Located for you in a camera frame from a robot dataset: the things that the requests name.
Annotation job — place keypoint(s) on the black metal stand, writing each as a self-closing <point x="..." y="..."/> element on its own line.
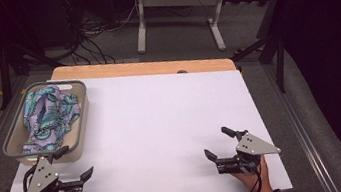
<point x="278" y="60"/>
<point x="4" y="75"/>

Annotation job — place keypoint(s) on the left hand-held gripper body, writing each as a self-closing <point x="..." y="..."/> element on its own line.
<point x="40" y="180"/>

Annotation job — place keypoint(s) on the beige plastic basket grey rim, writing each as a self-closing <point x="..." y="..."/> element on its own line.
<point x="18" y="139"/>

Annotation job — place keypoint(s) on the person's right hand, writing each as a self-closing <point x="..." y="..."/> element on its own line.
<point x="254" y="181"/>

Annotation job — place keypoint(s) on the light wooden table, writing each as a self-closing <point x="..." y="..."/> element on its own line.
<point x="127" y="69"/>

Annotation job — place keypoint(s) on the purple seahorse print swimsuit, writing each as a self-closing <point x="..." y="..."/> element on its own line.
<point x="50" y="116"/>

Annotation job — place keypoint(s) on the white board table cover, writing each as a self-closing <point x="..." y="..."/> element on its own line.
<point x="163" y="127"/>

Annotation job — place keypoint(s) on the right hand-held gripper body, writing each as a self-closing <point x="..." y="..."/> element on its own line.
<point x="253" y="147"/>

